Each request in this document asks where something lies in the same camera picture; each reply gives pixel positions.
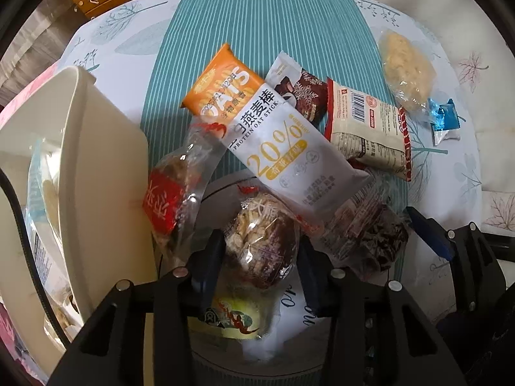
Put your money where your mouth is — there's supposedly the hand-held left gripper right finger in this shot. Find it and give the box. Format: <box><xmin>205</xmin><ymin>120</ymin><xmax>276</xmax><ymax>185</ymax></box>
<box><xmin>297</xmin><ymin>235</ymin><xmax>467</xmax><ymax>386</ymax></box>

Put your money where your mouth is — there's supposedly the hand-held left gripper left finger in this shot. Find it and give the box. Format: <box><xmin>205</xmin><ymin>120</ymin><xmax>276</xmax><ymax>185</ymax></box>
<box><xmin>48</xmin><ymin>229</ymin><xmax>226</xmax><ymax>386</ymax></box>

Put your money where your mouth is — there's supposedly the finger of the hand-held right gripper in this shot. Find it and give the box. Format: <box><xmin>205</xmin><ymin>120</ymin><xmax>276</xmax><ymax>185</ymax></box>
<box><xmin>406</xmin><ymin>207</ymin><xmax>503</xmax><ymax>322</ymax></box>

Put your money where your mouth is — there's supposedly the round wreath print turntable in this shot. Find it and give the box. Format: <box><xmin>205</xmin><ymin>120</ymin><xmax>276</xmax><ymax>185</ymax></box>
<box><xmin>155</xmin><ymin>169</ymin><xmax>334</xmax><ymax>371</ymax></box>

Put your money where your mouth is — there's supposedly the green snack packet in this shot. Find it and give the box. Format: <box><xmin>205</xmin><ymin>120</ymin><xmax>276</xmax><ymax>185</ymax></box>
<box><xmin>189</xmin><ymin>295</ymin><xmax>274</xmax><ymax>340</ymax></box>

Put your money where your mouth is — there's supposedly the clear packet dark snack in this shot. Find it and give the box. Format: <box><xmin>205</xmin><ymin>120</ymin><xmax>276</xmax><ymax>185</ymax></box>
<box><xmin>318</xmin><ymin>181</ymin><xmax>411</xmax><ymax>278</ymax></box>

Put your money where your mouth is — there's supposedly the clear packet nutty date snack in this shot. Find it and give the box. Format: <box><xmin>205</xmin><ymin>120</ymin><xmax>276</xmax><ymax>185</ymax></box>
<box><xmin>223</xmin><ymin>199</ymin><xmax>300</xmax><ymax>290</ymax></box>

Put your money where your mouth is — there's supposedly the clear packet red label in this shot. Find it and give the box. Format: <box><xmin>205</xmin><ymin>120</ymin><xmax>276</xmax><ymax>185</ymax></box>
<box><xmin>143</xmin><ymin>123</ymin><xmax>226</xmax><ymax>258</ymax></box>

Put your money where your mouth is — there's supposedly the white packet red patterned edge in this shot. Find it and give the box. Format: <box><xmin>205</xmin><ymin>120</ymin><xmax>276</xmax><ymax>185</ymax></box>
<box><xmin>326</xmin><ymin>79</ymin><xmax>413</xmax><ymax>181</ymax></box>

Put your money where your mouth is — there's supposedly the small blue snack packet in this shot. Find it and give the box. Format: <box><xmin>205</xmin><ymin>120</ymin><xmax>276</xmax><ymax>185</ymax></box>
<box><xmin>426</xmin><ymin>98</ymin><xmax>461</xmax><ymax>147</ymax></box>

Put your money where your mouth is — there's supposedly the white oat stick packet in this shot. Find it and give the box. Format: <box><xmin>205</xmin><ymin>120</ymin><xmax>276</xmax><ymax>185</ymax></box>
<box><xmin>225</xmin><ymin>51</ymin><xmax>371</xmax><ymax>218</ymax></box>

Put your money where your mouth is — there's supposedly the white plastic storage bin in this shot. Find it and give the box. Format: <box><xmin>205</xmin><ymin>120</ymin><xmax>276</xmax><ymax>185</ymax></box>
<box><xmin>0</xmin><ymin>66</ymin><xmax>159</xmax><ymax>346</ymax></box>

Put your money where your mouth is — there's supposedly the clear packet yellow crispy cake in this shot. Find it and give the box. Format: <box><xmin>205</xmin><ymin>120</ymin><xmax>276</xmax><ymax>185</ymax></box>
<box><xmin>380</xmin><ymin>30</ymin><xmax>437</xmax><ymax>113</ymax></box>

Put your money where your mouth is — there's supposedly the clear zip bag blue label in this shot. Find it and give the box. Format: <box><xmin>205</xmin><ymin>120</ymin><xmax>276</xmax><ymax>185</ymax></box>
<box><xmin>24</xmin><ymin>137</ymin><xmax>85</xmax><ymax>330</ymax></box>

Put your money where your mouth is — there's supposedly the brown chocolate snack packet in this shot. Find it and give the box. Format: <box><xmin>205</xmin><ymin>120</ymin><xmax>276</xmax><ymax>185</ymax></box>
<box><xmin>282</xmin><ymin>68</ymin><xmax>331</xmax><ymax>125</ymax></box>

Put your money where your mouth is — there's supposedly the orange oat bar packet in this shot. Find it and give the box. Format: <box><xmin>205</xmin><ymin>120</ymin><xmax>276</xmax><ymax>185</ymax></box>
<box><xmin>181</xmin><ymin>44</ymin><xmax>262</xmax><ymax>125</ymax></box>

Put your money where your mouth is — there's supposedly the cream leaf print curtain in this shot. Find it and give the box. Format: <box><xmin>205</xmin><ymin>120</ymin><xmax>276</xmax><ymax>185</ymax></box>
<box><xmin>402</xmin><ymin>0</ymin><xmax>515</xmax><ymax>234</ymax></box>

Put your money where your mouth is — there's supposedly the teal striped leaf print tablecloth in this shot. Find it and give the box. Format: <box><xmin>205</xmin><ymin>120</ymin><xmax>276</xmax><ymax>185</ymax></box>
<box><xmin>60</xmin><ymin>0</ymin><xmax>483</xmax><ymax>290</ymax></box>

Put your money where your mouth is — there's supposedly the black cable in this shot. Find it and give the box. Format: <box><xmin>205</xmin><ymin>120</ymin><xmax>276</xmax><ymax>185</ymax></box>
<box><xmin>0</xmin><ymin>169</ymin><xmax>77</xmax><ymax>346</ymax></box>

